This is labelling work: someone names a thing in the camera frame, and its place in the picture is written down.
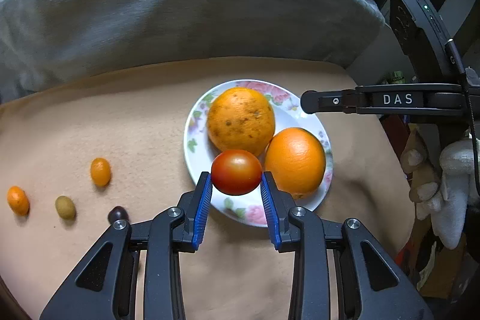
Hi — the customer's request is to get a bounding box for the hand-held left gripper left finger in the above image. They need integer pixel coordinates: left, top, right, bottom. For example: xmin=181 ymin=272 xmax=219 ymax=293
xmin=39 ymin=172 xmax=214 ymax=320

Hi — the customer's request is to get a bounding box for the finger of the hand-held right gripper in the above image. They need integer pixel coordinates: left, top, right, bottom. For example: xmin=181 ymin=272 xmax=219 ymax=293
xmin=300 ymin=87 xmax=372 ymax=115

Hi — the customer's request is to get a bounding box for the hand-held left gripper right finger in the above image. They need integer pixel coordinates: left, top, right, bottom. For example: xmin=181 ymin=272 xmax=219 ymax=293
xmin=260 ymin=171 xmax=436 ymax=320

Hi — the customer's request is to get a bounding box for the white floral plate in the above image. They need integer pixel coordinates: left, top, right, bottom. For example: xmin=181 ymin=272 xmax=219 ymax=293
xmin=184 ymin=79 xmax=334 ymax=229

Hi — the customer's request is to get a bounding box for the red tomato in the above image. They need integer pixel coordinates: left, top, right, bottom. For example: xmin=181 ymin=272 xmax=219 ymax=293
xmin=211 ymin=149 xmax=263 ymax=196

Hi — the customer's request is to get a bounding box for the smooth orange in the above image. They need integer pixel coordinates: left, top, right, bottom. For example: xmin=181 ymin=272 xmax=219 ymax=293
xmin=265 ymin=127 xmax=326 ymax=200

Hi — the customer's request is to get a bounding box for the spotted orange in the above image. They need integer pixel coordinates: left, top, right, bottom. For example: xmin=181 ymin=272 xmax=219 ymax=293
xmin=206 ymin=88 xmax=276 ymax=156

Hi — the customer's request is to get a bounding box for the dark purple grape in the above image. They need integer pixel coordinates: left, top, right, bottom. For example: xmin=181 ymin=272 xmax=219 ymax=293
xmin=107 ymin=205 xmax=129 ymax=225

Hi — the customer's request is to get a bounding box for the small orange kumquat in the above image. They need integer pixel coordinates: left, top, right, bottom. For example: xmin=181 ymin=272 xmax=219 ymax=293
xmin=91 ymin=157 xmax=112 ymax=187
xmin=7 ymin=186 xmax=30 ymax=216

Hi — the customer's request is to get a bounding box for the small olive green fruit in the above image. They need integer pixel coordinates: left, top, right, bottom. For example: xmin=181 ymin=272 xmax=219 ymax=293
xmin=55 ymin=196 xmax=77 ymax=220

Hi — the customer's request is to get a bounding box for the person's right hand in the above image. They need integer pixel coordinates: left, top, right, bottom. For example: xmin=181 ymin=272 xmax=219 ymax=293
xmin=400 ymin=138 xmax=475 ymax=250

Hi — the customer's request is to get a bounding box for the green printed package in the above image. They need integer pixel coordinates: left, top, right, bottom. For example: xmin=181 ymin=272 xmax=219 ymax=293
xmin=382 ymin=70 xmax=406 ymax=85

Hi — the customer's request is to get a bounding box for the tan mat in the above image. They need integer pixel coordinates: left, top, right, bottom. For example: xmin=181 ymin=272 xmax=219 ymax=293
xmin=0 ymin=59 xmax=413 ymax=320

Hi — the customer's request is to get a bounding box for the grey fleece blanket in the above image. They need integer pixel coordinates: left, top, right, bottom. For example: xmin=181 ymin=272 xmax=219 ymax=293
xmin=0 ymin=0 xmax=385 ymax=99

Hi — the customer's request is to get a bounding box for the brown cardboard box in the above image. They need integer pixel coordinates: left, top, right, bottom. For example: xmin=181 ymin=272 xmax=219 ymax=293
xmin=416 ymin=265 xmax=464 ymax=302

